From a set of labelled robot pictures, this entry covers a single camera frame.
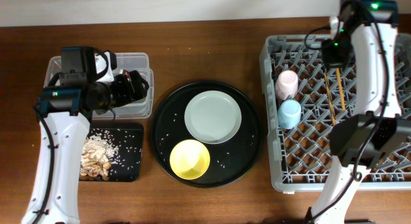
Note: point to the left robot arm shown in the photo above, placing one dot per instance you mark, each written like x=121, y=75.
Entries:
x=55, y=193

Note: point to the round black serving tray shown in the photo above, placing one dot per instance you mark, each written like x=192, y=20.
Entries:
x=229, y=160

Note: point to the pink cup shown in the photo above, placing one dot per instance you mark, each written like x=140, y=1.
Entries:
x=286, y=85

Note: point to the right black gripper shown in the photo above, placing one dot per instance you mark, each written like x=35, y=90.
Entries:
x=328, y=58

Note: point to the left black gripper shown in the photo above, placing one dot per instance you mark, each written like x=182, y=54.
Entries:
x=127, y=95

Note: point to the blue cup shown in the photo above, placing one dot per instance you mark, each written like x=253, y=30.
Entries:
x=289, y=114

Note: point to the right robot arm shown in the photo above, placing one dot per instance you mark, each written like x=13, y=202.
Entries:
x=364, y=35

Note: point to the food scraps pile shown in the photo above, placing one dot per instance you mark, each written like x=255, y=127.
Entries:
x=99, y=155

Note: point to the grey round plate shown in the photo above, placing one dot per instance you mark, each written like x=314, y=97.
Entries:
x=213, y=117

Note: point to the yellow bowl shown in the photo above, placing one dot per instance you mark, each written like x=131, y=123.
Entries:
x=189, y=159

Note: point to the clear plastic storage bin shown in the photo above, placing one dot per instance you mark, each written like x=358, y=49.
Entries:
x=87, y=86

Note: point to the gold brown snack wrapper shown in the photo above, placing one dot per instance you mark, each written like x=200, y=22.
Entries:
x=124, y=78

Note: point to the wooden chopstick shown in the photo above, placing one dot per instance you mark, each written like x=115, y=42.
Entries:
x=330, y=102
x=340, y=88

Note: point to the black rectangular tray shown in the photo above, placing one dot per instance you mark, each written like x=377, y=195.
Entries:
x=129, y=137

